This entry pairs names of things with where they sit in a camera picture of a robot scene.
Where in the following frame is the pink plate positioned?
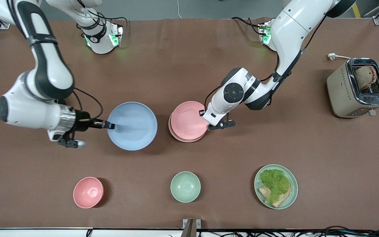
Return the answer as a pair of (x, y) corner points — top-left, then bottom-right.
(170, 101), (210, 141)

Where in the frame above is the blue plate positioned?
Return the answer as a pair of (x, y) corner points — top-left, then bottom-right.
(106, 101), (158, 151)

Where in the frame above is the beige plate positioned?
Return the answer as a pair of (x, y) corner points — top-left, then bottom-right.
(168, 114), (208, 143)

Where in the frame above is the pink bowl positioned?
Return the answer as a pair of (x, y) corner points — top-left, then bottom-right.
(73, 177), (104, 209)

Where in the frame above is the green bowl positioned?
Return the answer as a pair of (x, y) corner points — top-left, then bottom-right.
(170, 171), (201, 203)

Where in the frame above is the green lettuce leaf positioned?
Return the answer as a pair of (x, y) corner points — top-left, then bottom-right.
(259, 169), (291, 204)

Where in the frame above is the brown bread slice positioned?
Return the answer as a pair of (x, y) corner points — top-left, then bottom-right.
(258, 185), (292, 208)

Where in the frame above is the green plate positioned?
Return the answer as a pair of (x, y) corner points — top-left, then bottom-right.
(254, 164), (298, 210)

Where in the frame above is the beige chrome toaster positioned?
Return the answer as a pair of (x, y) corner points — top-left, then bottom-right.
(327, 58), (379, 119)

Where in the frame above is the toast slice in toaster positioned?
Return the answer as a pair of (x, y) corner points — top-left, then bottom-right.
(355, 65), (378, 91)

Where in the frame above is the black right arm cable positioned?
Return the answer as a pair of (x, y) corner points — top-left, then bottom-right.
(72, 87), (104, 120)

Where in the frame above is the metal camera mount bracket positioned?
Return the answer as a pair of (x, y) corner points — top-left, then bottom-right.
(181, 219), (202, 237)

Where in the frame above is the white toaster plug cord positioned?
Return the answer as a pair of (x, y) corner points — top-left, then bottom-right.
(327, 53), (352, 61)

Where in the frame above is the black cable bundle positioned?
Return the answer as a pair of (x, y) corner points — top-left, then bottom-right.
(196, 225), (379, 237)

